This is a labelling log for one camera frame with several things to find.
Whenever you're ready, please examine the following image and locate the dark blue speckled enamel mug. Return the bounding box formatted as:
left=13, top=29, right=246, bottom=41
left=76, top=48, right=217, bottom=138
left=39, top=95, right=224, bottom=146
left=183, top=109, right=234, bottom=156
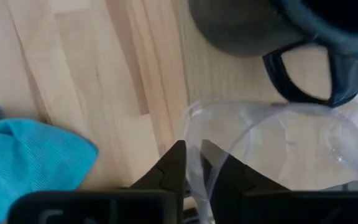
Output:
left=187, top=0, right=358, bottom=109

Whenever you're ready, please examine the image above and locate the clear plastic cup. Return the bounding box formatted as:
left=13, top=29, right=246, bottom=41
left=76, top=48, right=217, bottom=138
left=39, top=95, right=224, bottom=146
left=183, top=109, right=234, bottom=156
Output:
left=183, top=90, right=358, bottom=224

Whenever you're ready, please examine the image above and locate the blue cloth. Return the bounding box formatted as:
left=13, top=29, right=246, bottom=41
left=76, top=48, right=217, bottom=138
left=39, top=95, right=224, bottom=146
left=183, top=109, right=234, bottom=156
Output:
left=0, top=99, right=99, bottom=224

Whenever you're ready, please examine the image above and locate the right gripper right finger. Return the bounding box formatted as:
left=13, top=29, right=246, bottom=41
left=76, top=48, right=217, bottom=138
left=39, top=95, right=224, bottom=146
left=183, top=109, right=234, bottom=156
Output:
left=201, top=139, right=358, bottom=224

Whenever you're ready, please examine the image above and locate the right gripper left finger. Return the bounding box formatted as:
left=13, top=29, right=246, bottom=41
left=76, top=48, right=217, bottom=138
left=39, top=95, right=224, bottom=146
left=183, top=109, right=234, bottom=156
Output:
left=7, top=139, right=188, bottom=224

